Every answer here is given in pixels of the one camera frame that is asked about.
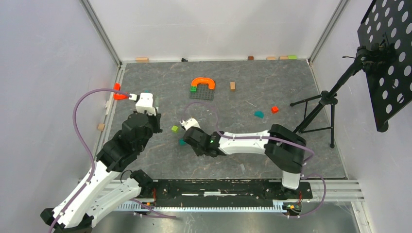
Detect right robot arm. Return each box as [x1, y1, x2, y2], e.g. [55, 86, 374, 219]
[183, 124, 312, 198]

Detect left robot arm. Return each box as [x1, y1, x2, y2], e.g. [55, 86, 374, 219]
[40, 111, 162, 233]

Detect lime green cube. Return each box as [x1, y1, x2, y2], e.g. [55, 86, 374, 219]
[171, 126, 179, 133]

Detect orange curved block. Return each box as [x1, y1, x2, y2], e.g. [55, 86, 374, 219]
[113, 93, 130, 100]

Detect wooden block left edge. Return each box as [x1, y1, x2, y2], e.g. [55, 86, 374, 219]
[97, 123, 105, 132]

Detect dark grey lego baseplate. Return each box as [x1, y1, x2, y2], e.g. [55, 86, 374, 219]
[189, 84, 215, 100]

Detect green lego brick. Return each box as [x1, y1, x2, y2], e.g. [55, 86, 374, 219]
[190, 86, 197, 93]

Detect orange arch block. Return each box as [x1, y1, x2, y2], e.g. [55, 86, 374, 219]
[190, 77, 216, 90]

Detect teal half-round block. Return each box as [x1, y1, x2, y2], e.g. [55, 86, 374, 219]
[254, 111, 264, 118]

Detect red cube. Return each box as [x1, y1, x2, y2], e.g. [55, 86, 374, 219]
[271, 106, 279, 114]

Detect black tripod stand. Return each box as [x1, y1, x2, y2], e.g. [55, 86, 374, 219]
[287, 40, 396, 149]

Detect black perforated panel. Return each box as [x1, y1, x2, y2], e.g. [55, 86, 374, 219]
[357, 0, 412, 133]

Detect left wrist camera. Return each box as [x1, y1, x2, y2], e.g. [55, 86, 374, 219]
[135, 92, 159, 116]

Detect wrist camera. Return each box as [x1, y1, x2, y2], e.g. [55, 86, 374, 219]
[180, 118, 201, 131]
[135, 92, 159, 116]

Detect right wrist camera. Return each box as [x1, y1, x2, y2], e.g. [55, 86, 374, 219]
[180, 118, 201, 131]

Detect wooden block at wall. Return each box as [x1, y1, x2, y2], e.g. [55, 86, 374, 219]
[135, 57, 149, 63]

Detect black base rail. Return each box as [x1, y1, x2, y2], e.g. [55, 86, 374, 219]
[130, 170, 313, 208]

